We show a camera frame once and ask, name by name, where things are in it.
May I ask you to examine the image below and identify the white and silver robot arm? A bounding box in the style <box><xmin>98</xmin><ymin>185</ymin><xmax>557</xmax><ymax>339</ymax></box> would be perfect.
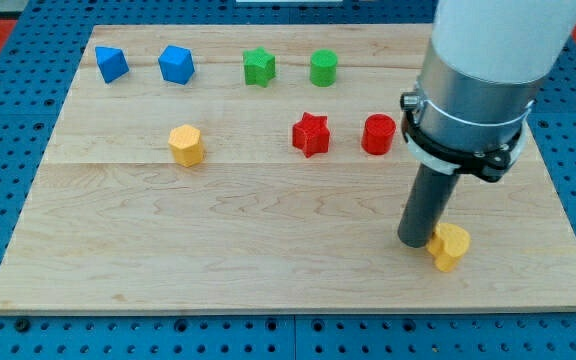
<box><xmin>400</xmin><ymin>0</ymin><xmax>576</xmax><ymax>182</ymax></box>

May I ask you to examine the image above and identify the light wooden board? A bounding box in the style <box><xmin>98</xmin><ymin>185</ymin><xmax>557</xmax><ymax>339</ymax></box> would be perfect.
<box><xmin>0</xmin><ymin>24</ymin><xmax>576</xmax><ymax>316</ymax></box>

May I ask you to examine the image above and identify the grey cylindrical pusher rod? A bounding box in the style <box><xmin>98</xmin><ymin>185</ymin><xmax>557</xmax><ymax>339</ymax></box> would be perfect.
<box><xmin>397</xmin><ymin>164</ymin><xmax>460</xmax><ymax>248</ymax></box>

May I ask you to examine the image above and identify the blue pentagon block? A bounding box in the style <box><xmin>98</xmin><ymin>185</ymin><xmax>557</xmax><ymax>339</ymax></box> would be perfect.
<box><xmin>158</xmin><ymin>45</ymin><xmax>195</xmax><ymax>85</ymax></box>

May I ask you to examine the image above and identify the green star block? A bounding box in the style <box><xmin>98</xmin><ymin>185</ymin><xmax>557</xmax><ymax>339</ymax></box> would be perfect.
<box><xmin>242</xmin><ymin>47</ymin><xmax>276</xmax><ymax>87</ymax></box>

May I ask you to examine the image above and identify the blue triangle block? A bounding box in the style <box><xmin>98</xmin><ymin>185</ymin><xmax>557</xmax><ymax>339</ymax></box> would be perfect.
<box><xmin>95</xmin><ymin>46</ymin><xmax>129</xmax><ymax>84</ymax></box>

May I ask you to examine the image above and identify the red cylinder block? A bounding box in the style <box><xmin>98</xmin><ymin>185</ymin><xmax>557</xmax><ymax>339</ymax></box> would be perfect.
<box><xmin>361</xmin><ymin>114</ymin><xmax>396</xmax><ymax>155</ymax></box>

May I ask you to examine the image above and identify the yellow hexagon block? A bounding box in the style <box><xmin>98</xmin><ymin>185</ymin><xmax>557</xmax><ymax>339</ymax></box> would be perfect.
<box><xmin>168</xmin><ymin>125</ymin><xmax>204</xmax><ymax>167</ymax></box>

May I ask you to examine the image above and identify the green cylinder block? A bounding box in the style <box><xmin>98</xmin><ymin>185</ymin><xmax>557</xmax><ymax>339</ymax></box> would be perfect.
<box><xmin>310</xmin><ymin>49</ymin><xmax>338</xmax><ymax>87</ymax></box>

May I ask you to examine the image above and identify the yellow heart block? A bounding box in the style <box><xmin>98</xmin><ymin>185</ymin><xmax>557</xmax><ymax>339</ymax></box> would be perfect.
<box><xmin>426</xmin><ymin>223</ymin><xmax>471</xmax><ymax>272</ymax></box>

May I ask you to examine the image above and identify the red star block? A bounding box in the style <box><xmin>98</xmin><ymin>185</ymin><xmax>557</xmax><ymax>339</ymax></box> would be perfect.
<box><xmin>292</xmin><ymin>112</ymin><xmax>330</xmax><ymax>158</ymax></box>

